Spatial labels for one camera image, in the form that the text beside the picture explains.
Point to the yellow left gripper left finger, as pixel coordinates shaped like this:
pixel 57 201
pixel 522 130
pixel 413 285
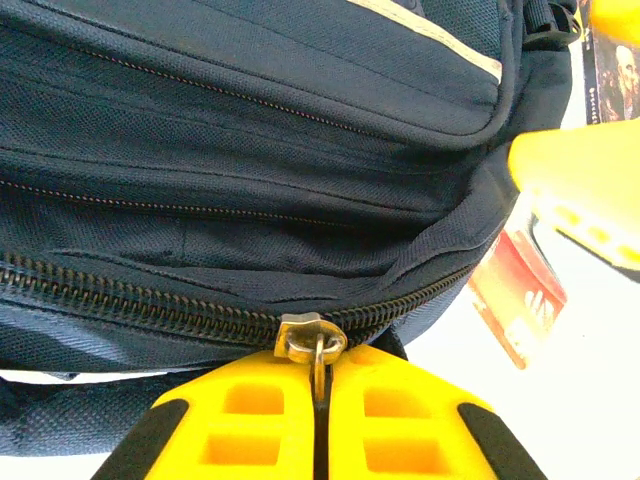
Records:
pixel 200 440

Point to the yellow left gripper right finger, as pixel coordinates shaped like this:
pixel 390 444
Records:
pixel 450 425

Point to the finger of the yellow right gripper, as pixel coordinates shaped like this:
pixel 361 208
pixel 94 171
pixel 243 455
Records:
pixel 585 170
pixel 620 14

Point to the brass zipper slider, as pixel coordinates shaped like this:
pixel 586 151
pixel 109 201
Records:
pixel 300 340

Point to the red card package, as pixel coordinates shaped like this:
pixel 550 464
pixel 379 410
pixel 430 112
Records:
pixel 520 300

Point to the navy blue student backpack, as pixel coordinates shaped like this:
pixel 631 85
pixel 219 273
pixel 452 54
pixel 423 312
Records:
pixel 250 125

